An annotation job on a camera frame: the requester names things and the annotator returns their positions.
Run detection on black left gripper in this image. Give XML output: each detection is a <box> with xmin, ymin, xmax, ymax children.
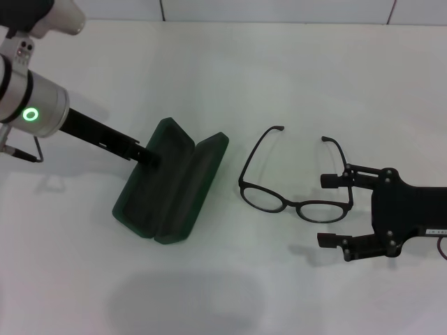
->
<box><xmin>59</xmin><ymin>106</ymin><xmax>161</xmax><ymax>167</ymax></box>

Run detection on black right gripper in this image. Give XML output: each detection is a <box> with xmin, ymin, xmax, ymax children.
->
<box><xmin>316</xmin><ymin>163</ymin><xmax>447</xmax><ymax>262</ymax></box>

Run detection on green glasses case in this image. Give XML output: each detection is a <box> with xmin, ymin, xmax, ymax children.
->
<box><xmin>111</xmin><ymin>117</ymin><xmax>230</xmax><ymax>245</ymax></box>

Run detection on black left wrist cable plug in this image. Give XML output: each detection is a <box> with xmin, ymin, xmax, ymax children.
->
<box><xmin>0</xmin><ymin>135</ymin><xmax>45</xmax><ymax>164</ymax></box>

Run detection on black glasses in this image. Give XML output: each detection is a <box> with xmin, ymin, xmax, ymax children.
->
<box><xmin>238</xmin><ymin>125</ymin><xmax>354</xmax><ymax>224</ymax></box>

